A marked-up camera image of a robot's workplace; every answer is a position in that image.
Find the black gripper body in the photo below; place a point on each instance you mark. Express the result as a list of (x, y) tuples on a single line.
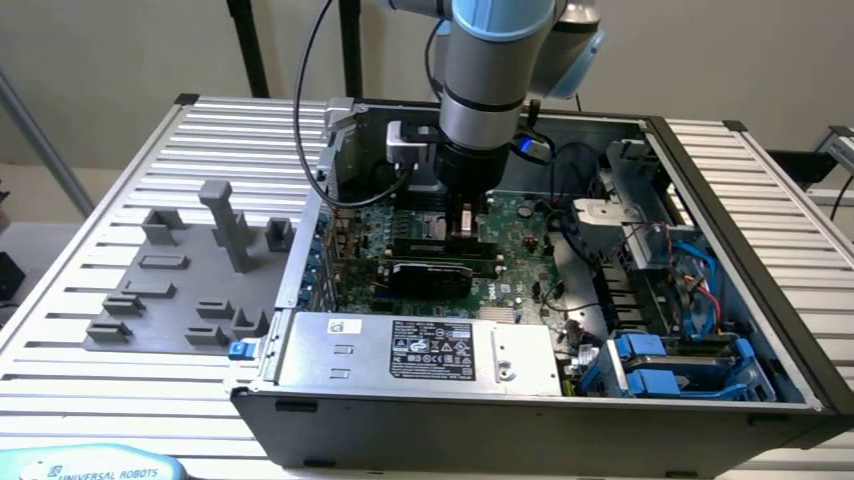
[(471, 170)]

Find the black RAM module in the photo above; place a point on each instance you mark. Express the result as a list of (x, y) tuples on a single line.
[(421, 246)]

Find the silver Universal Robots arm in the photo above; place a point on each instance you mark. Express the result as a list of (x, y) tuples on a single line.
[(481, 75)]

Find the green RAM stick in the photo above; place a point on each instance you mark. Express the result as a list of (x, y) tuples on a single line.
[(481, 260)]

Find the black CPU heatsink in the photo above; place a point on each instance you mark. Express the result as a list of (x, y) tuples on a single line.
[(421, 200)]

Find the blue-lit USB connector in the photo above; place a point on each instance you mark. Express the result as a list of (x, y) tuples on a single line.
[(533, 148)]

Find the green motherboard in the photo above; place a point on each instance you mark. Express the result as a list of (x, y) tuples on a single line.
[(514, 260)]

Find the black graphics card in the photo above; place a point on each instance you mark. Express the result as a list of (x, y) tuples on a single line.
[(427, 280)]

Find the silver disk bay cage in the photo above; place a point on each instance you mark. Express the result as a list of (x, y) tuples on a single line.
[(634, 210)]

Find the silver power supply unit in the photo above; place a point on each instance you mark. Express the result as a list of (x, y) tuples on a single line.
[(374, 360)]

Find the blue drive caddy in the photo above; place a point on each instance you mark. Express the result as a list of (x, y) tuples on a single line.
[(642, 347), (650, 382)]

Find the blue case latch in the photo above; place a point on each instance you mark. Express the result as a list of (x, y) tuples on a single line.
[(241, 349)]

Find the black open PC case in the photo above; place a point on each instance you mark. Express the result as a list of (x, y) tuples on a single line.
[(507, 435)]

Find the grey parts rack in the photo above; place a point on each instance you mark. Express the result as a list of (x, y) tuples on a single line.
[(181, 295)]

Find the grey metal pole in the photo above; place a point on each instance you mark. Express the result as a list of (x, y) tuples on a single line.
[(40, 145)]

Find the black box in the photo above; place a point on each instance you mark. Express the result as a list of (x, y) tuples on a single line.
[(10, 278)]

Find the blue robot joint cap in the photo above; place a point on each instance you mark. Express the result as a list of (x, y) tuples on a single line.
[(87, 462)]

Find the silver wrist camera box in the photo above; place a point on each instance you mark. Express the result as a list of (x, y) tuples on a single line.
[(409, 142)]

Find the black frame post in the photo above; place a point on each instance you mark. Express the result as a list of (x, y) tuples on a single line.
[(249, 50), (351, 50)]

